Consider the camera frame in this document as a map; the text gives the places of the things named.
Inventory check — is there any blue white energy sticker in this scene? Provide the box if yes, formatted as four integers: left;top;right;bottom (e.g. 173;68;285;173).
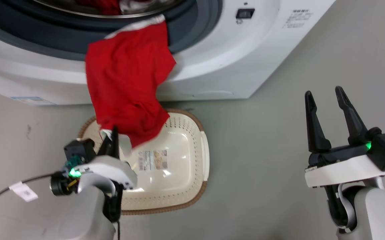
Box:
11;96;55;106

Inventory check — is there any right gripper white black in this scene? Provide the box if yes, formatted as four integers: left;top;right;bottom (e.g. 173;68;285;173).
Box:
304;86;385;188

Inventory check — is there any white front-load washing machine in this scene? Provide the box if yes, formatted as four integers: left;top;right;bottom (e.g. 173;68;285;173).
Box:
0;0;336;106

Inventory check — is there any white cable tag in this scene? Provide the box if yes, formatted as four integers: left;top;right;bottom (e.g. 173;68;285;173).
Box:
9;181;39;202

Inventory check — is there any dark grey door gasket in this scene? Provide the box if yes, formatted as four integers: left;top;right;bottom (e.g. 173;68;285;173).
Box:
0;0;223;61

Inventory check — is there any red and white clothes pile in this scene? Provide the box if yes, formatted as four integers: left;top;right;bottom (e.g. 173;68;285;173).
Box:
76;0;166;16

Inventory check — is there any red t-shirt with white collar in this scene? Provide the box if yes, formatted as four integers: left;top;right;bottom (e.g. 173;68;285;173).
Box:
85;14;177;149

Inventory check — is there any printed label sticker in basket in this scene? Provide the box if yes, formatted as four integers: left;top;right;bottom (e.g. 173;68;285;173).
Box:
138;149;168;171

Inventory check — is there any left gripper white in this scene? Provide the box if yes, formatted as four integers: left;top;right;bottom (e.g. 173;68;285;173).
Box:
78;126;138;195

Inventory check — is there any cream perforated laundry basket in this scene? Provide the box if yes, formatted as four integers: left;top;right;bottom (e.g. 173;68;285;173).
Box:
78;109;210;215

